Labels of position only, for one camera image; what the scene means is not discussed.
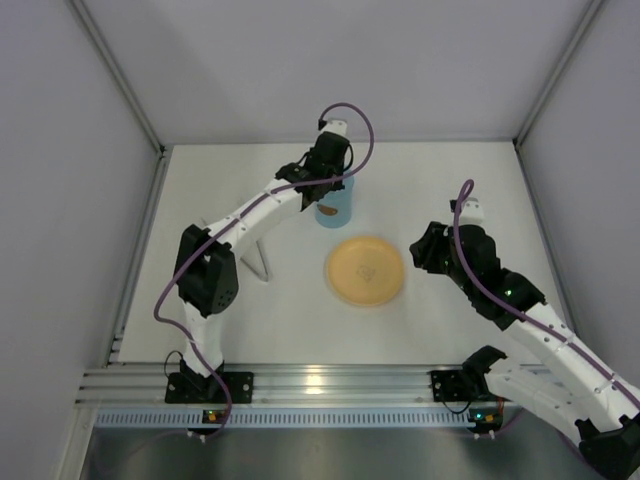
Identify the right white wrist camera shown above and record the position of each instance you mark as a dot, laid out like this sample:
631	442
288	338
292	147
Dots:
471	213

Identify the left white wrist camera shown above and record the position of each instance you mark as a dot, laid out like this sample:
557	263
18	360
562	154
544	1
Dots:
334	126

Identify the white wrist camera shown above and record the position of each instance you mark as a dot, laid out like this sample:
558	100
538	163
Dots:
471	213
334	126

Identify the right aluminium frame post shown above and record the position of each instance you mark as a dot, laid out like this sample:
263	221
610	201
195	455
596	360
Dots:
569	50

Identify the metal tongs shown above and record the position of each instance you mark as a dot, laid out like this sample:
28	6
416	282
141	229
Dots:
251	254

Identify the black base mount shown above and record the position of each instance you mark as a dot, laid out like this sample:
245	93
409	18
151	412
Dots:
453	385
185	389

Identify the aluminium mounting rail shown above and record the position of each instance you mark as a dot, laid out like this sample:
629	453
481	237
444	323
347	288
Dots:
274	385

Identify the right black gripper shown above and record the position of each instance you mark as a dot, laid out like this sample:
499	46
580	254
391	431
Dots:
437	248

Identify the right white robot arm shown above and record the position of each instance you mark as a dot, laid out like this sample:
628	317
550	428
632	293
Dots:
590	404

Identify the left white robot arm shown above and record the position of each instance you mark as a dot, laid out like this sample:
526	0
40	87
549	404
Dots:
208	258

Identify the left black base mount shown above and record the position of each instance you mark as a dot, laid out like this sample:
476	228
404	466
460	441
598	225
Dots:
185	389

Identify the yellow round plate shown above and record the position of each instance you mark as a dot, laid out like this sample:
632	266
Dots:
365	271

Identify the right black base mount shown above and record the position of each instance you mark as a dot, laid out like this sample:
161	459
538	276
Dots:
453	385

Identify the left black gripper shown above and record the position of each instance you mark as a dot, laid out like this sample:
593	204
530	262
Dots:
329	176

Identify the light blue cylindrical container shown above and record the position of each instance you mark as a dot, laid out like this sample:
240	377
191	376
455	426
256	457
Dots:
334	210

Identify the white slotted cable duct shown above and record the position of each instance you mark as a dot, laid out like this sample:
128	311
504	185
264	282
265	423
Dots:
265	418

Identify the left aluminium frame post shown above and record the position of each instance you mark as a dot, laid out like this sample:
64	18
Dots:
96	38

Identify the aluminium frame post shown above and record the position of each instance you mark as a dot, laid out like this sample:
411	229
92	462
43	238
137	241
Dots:
96	38
569	50

